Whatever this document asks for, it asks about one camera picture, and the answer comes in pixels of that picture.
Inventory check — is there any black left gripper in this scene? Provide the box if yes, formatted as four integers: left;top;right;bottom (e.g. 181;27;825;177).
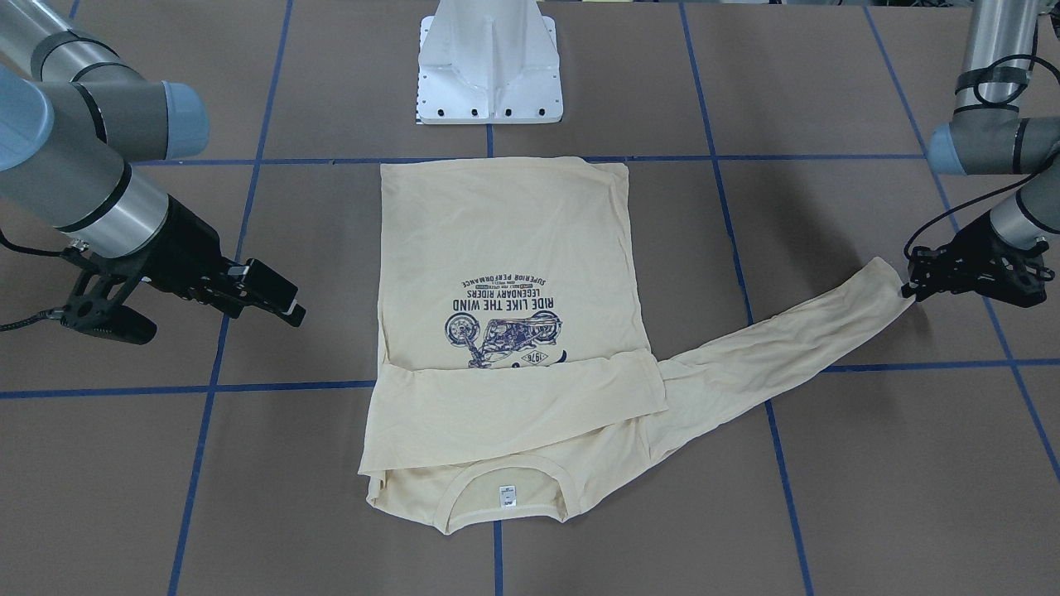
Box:
901;214;1007;302

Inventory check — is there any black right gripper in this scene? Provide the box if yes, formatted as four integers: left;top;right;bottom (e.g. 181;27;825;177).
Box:
124;195;306;327

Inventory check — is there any cream long-sleeve printed shirt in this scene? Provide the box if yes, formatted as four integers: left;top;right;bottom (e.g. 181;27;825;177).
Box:
359;157;912;534

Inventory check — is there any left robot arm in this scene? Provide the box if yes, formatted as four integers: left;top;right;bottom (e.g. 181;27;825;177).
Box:
901;1;1059;308

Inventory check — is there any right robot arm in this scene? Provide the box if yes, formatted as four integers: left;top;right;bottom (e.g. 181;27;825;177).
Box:
1;1;306;344

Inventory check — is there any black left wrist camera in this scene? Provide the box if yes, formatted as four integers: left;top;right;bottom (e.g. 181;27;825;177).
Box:
976;240;1056;308

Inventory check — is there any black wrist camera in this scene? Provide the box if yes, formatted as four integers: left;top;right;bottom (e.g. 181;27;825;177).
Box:
976;240;1056;308
60;248;157;344

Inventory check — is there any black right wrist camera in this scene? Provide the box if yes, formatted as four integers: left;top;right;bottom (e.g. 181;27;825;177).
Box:
60;248;157;344

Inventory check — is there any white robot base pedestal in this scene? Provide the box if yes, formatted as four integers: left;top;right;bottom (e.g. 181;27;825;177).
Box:
416;1;564;125

